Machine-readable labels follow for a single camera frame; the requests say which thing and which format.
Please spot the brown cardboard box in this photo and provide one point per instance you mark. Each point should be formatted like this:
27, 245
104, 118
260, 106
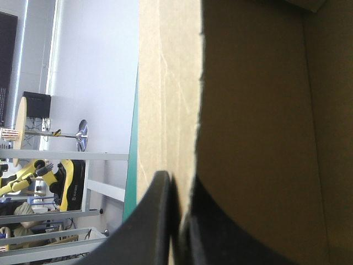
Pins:
262, 110

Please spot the black box cabinet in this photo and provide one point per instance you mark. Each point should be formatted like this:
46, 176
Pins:
37, 105

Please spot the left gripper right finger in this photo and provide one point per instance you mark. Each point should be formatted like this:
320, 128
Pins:
215, 237

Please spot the yellow robot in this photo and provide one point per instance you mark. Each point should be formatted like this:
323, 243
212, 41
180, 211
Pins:
23, 175

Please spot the grey metal rack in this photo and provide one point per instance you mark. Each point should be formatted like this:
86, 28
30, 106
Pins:
69, 156

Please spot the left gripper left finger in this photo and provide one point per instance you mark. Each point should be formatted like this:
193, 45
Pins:
149, 220

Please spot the dark wall display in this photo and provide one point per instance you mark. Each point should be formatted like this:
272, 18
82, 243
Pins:
7, 60

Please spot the round wooden pedestal table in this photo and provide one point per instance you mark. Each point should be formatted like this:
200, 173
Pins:
20, 129

